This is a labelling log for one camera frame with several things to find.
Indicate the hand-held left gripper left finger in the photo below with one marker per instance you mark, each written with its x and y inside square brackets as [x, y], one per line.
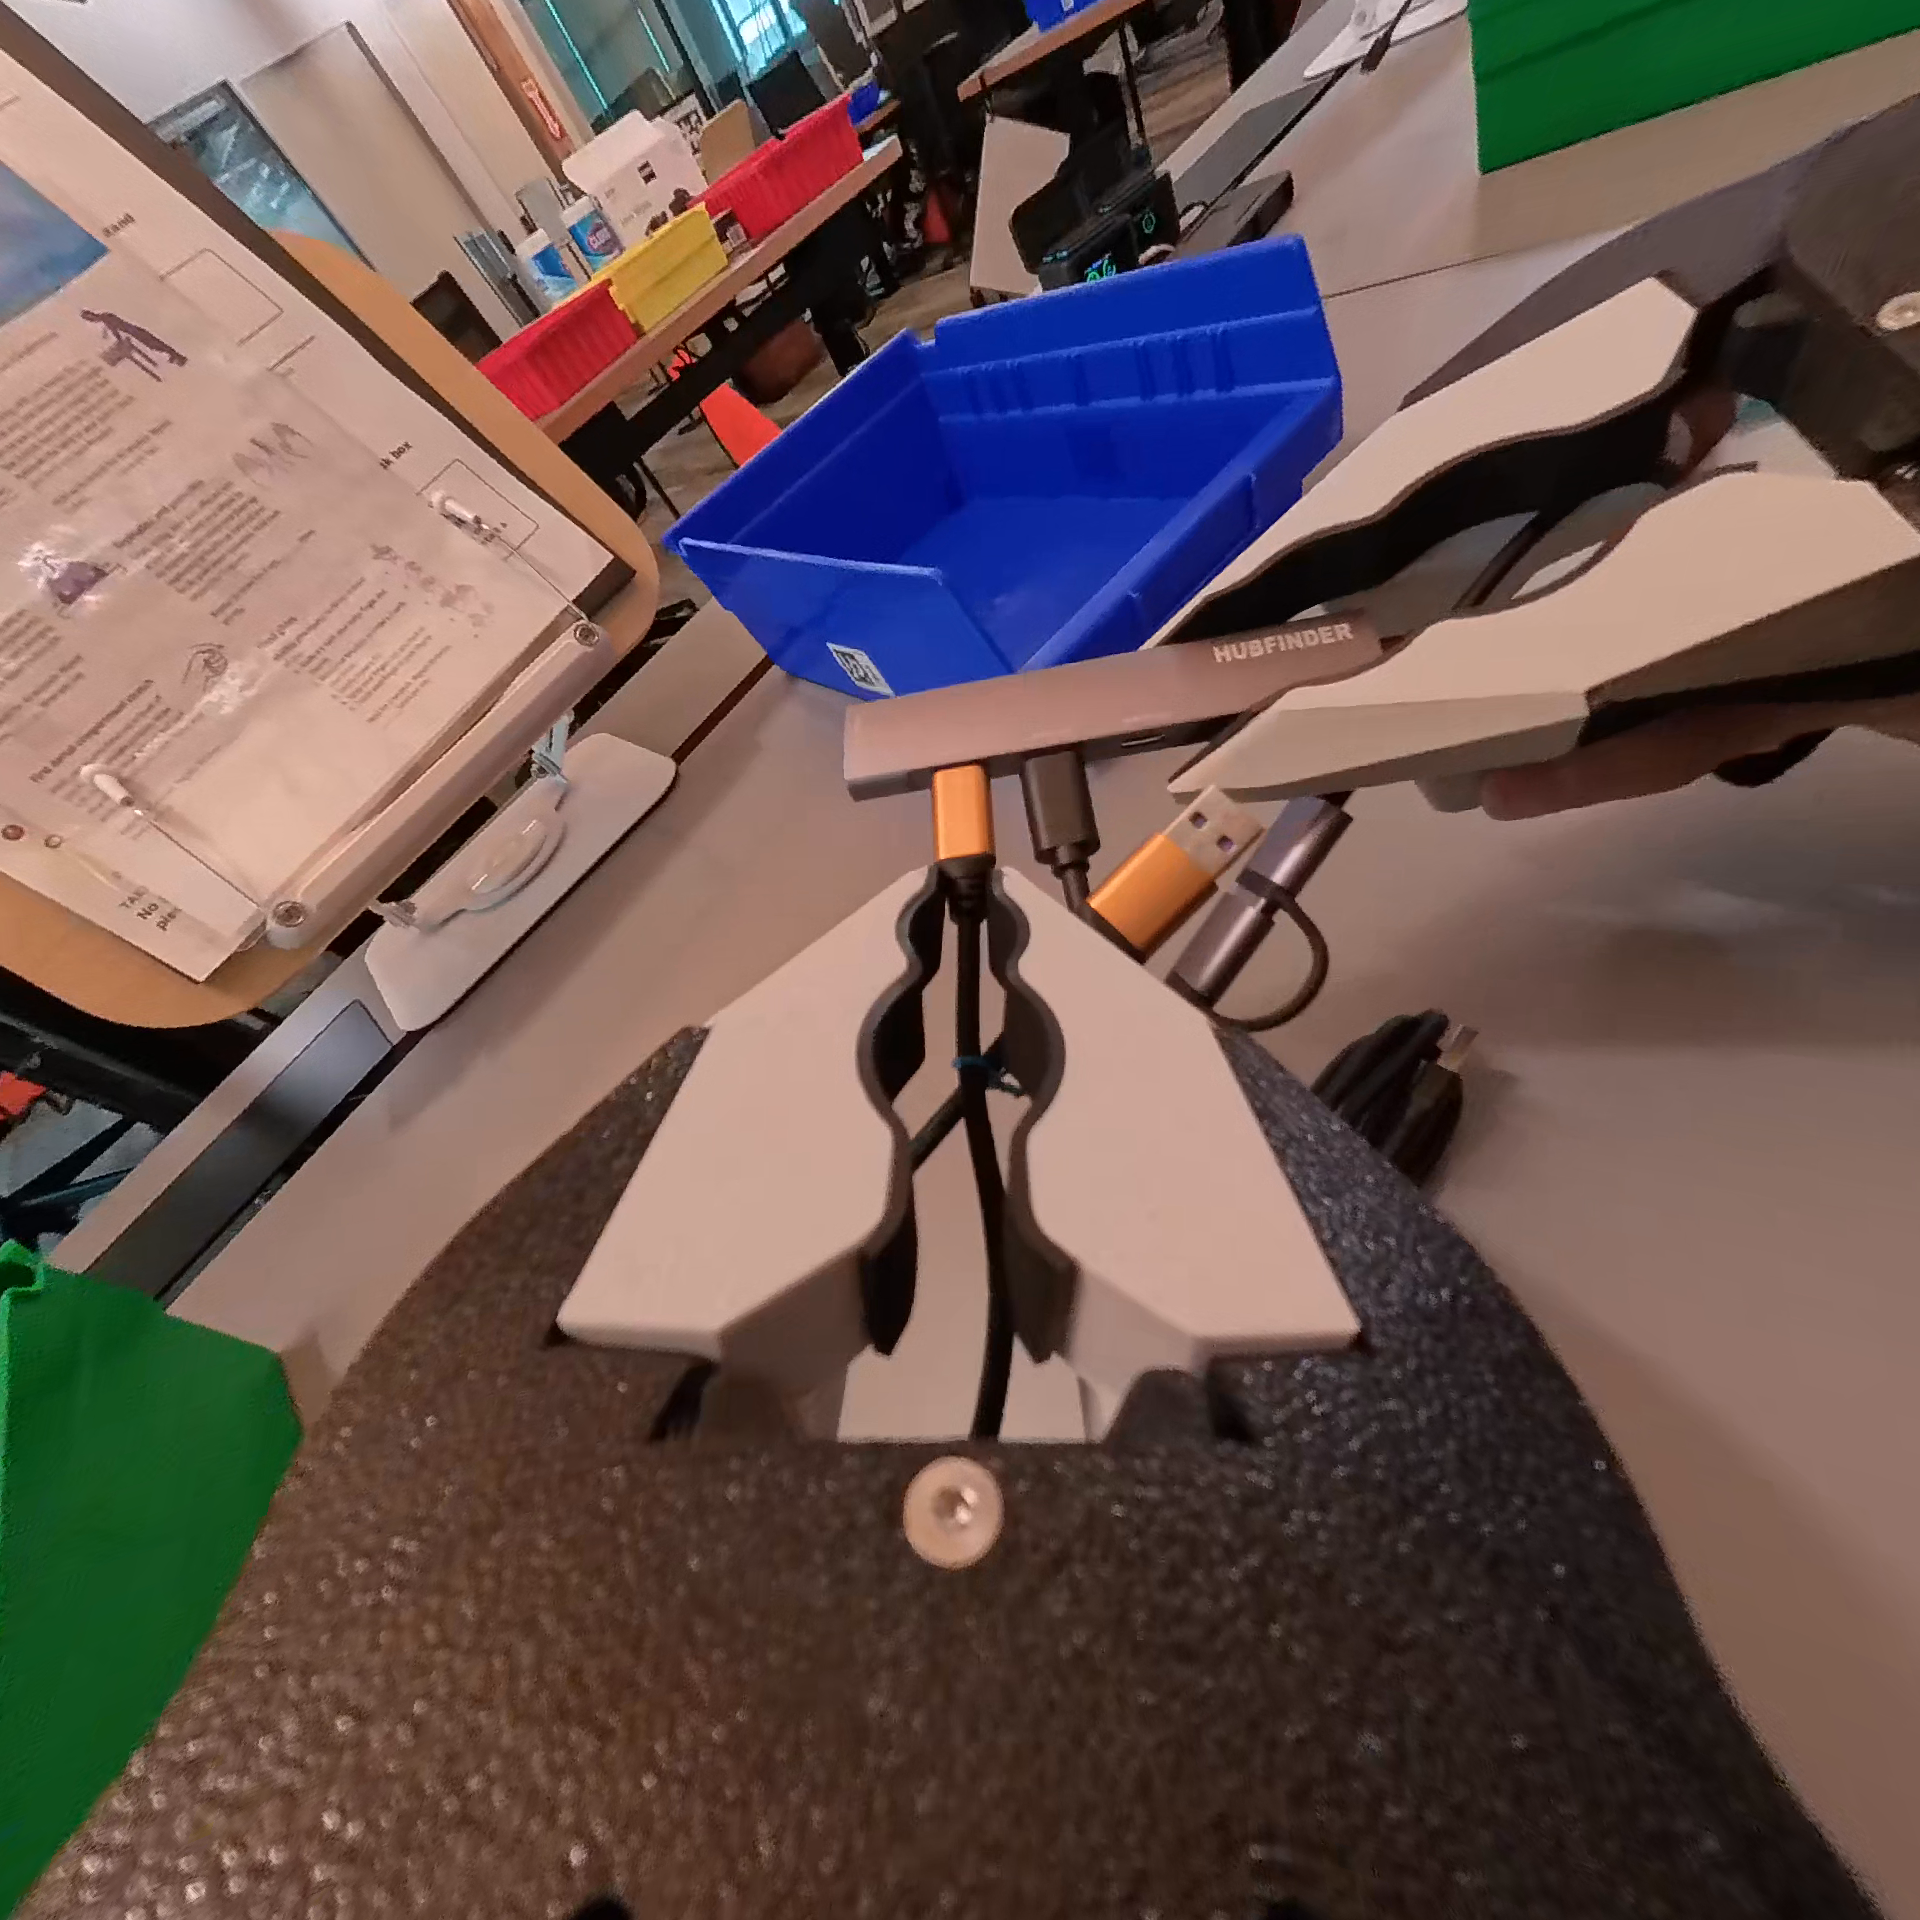
[721, 1185]

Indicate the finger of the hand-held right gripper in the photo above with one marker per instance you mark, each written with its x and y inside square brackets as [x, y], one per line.
[1500, 421]
[1651, 630]

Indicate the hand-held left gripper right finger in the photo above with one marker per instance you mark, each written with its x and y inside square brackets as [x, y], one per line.
[1185, 1185]

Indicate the blue plastic bin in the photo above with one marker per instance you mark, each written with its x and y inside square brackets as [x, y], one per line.
[1051, 511]

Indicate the grey USB hub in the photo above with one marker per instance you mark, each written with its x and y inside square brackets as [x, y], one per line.
[961, 738]

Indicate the grey desk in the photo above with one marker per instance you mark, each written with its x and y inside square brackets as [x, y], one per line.
[1651, 1049]

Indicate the person's right hand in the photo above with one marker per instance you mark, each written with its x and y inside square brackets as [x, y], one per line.
[1605, 782]

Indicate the black flat device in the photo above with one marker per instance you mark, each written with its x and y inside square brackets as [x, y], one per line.
[1238, 210]

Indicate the white paper pad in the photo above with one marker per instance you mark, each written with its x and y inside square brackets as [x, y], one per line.
[1349, 45]

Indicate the white stand base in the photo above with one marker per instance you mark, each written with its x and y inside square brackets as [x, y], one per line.
[585, 796]

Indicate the black charger with green display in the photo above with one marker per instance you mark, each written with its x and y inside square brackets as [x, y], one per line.
[1089, 233]

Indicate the instruction sheet on stand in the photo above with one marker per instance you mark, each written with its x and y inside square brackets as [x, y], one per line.
[585, 481]

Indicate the red plastic bin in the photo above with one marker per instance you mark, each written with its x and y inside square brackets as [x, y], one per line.
[556, 353]
[787, 165]

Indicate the orange floor marker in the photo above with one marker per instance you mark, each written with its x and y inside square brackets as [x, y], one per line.
[739, 429]

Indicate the long wooden table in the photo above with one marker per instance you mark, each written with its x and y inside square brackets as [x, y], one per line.
[757, 258]

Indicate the yellow plastic bin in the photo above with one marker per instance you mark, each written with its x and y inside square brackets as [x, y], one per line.
[661, 271]

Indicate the white cardboard box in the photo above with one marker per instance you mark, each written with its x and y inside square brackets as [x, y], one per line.
[629, 159]

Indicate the white wipes canister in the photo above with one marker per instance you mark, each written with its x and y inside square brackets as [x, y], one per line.
[596, 237]

